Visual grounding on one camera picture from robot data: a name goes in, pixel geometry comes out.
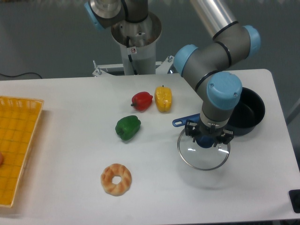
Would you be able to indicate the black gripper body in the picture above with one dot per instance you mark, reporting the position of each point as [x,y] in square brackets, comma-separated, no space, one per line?
[212,131]

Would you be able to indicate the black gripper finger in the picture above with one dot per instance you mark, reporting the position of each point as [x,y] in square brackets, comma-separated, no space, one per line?
[224,138]
[191,129]

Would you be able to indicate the glass lid with blue knob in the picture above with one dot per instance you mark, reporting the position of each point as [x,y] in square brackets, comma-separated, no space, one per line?
[201,154]

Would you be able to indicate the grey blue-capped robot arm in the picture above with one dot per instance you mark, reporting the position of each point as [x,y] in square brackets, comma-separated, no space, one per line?
[200,68]

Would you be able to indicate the dark blue saucepan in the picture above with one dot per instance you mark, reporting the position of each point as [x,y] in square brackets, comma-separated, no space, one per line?
[238,110]

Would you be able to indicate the yellow bell pepper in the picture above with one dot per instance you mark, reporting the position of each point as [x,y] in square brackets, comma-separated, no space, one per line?
[163,98]

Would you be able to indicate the red bell pepper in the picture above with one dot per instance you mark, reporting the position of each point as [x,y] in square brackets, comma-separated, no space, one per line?
[142,101]

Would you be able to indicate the green bell pepper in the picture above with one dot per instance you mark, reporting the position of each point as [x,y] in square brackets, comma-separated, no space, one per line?
[127,127]

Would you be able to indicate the black device at table edge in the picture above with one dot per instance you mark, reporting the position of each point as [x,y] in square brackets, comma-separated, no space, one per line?
[295,199]

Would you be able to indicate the yellow woven basket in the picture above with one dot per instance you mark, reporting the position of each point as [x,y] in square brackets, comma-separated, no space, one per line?
[18,121]

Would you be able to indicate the white metal base frame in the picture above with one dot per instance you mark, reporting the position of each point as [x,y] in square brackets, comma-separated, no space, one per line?
[161,67]

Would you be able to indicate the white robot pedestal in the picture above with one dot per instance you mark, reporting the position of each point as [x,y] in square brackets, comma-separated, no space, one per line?
[137,42]

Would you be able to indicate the glazed ring bread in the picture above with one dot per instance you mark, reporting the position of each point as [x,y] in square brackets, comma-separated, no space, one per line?
[116,179]

